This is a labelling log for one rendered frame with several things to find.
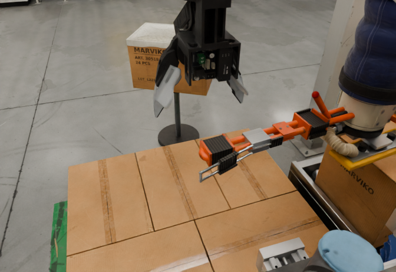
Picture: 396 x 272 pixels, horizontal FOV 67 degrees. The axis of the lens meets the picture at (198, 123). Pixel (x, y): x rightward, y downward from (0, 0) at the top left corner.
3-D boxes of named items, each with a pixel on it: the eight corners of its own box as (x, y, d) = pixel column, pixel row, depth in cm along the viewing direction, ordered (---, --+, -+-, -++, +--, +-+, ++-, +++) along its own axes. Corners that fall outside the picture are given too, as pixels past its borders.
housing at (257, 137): (258, 137, 99) (260, 126, 97) (270, 149, 94) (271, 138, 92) (240, 143, 97) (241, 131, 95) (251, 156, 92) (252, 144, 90)
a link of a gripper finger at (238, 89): (251, 117, 48) (222, 81, 43) (237, 99, 53) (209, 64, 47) (266, 105, 48) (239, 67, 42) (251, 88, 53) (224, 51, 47)
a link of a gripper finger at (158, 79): (148, 82, 44) (180, 32, 41) (147, 78, 46) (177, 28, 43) (174, 95, 47) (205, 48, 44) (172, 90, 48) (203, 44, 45)
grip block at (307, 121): (308, 120, 108) (312, 106, 104) (327, 135, 101) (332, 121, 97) (289, 125, 105) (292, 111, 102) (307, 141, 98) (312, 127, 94)
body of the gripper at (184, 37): (187, 91, 40) (184, -4, 33) (172, 64, 47) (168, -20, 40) (239, 83, 42) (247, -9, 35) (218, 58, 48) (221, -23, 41)
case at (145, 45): (215, 72, 260) (217, 27, 237) (206, 96, 229) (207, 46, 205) (149, 66, 271) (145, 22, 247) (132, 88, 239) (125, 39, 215)
